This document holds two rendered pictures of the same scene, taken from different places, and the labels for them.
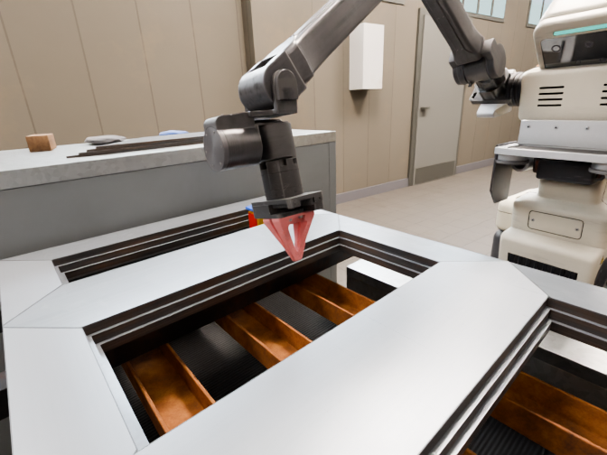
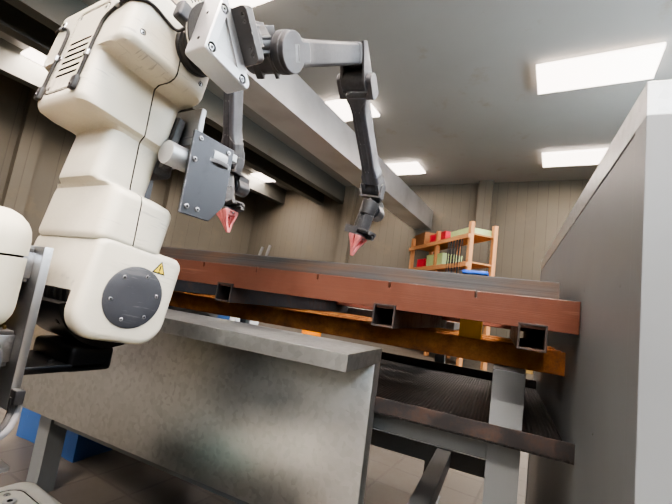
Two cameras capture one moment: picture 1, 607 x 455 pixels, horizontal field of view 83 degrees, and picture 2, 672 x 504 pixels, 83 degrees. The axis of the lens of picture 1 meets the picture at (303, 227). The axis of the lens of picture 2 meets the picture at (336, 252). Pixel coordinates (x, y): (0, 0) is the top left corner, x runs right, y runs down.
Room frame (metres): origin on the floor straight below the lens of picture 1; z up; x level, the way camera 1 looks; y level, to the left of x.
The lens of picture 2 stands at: (1.67, -0.60, 0.76)
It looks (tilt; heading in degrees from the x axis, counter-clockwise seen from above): 8 degrees up; 155
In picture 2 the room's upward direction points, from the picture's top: 8 degrees clockwise
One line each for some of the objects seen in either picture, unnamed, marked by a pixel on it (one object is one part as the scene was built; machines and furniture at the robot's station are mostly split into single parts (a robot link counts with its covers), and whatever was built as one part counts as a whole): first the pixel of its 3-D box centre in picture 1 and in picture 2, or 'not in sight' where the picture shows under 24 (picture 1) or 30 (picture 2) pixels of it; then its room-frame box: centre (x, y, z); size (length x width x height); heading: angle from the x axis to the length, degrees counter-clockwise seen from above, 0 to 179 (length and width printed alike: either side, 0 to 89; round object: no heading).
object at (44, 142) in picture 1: (42, 142); not in sight; (1.19, 0.86, 1.07); 0.10 x 0.06 x 0.05; 25
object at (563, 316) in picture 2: not in sight; (232, 276); (0.60, -0.41, 0.80); 1.62 x 0.04 x 0.06; 41
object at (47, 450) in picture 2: not in sight; (61, 388); (0.03, -0.82, 0.34); 0.06 x 0.06 x 0.68; 41
